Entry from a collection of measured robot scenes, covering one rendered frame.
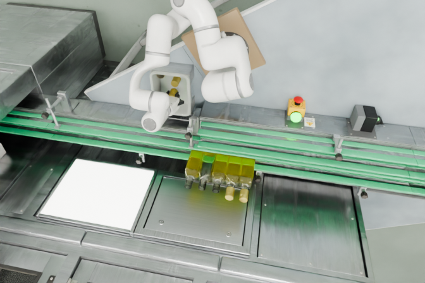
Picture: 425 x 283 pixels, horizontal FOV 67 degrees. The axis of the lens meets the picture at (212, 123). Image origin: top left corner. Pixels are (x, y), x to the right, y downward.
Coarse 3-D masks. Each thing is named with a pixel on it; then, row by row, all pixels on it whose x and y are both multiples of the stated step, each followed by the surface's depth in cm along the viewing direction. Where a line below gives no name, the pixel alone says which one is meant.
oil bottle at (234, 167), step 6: (234, 156) 141; (228, 162) 138; (234, 162) 138; (240, 162) 138; (228, 168) 136; (234, 168) 136; (240, 168) 136; (228, 174) 133; (234, 174) 133; (228, 180) 132; (234, 180) 132
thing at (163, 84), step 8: (152, 72) 134; (160, 72) 133; (168, 72) 133; (152, 80) 137; (160, 80) 145; (168, 80) 144; (184, 80) 142; (152, 88) 140; (160, 88) 147; (168, 88) 147; (176, 88) 146; (184, 88) 145; (184, 96) 148; (184, 104) 151; (176, 112) 147; (184, 112) 147
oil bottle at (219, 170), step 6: (216, 156) 141; (222, 156) 140; (228, 156) 141; (216, 162) 137; (222, 162) 138; (216, 168) 135; (222, 168) 135; (216, 174) 133; (222, 174) 133; (222, 180) 133
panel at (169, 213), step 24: (144, 168) 154; (168, 192) 144; (192, 192) 145; (48, 216) 133; (144, 216) 134; (168, 216) 135; (192, 216) 136; (216, 216) 136; (240, 216) 136; (168, 240) 127; (192, 240) 127; (216, 240) 128; (240, 240) 128
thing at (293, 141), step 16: (208, 128) 138; (224, 128) 138; (240, 128) 138; (272, 144) 131; (288, 144) 131; (304, 144) 132; (320, 144) 132; (352, 144) 132; (368, 144) 132; (384, 160) 126; (400, 160) 126; (416, 160) 126
